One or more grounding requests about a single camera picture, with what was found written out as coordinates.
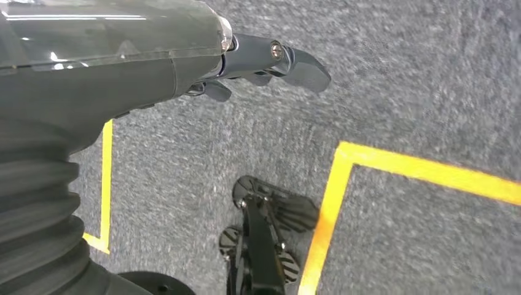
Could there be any yellow tape floor square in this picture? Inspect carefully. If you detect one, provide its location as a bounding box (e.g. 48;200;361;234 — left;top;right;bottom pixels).
82;119;114;255
298;141;521;295

